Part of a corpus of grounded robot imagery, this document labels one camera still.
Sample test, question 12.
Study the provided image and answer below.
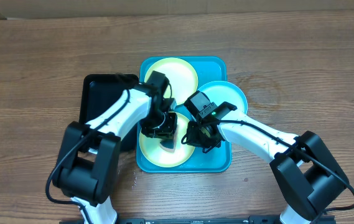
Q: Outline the yellow-rimmed plate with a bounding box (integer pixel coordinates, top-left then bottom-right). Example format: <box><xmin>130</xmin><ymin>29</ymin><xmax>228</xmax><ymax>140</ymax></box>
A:
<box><xmin>139</xmin><ymin>113</ymin><xmax>195</xmax><ymax>168</ymax></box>
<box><xmin>144</xmin><ymin>57</ymin><xmax>198</xmax><ymax>106</ymax></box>

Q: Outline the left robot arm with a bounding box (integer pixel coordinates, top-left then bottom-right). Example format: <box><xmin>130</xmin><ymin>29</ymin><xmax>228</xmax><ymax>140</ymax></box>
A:
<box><xmin>45</xmin><ymin>81</ymin><xmax>177</xmax><ymax>223</ymax></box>

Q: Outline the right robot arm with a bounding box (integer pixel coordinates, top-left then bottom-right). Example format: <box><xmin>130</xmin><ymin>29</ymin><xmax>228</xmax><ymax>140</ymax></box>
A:
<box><xmin>181</xmin><ymin>104</ymin><xmax>352</xmax><ymax>223</ymax></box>

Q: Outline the teal plastic tray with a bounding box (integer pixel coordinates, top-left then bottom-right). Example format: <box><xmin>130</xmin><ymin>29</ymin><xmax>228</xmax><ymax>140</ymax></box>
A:
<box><xmin>136</xmin><ymin>56</ymin><xmax>232</xmax><ymax>173</ymax></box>

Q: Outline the black plastic tray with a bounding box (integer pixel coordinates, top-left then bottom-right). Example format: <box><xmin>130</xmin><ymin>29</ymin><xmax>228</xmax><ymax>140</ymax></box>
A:
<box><xmin>78</xmin><ymin>73</ymin><xmax>140</xmax><ymax>152</ymax></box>

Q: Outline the light blue plate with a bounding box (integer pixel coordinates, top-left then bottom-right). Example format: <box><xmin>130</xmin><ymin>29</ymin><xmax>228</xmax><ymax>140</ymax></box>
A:
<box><xmin>198</xmin><ymin>81</ymin><xmax>248</xmax><ymax>114</ymax></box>

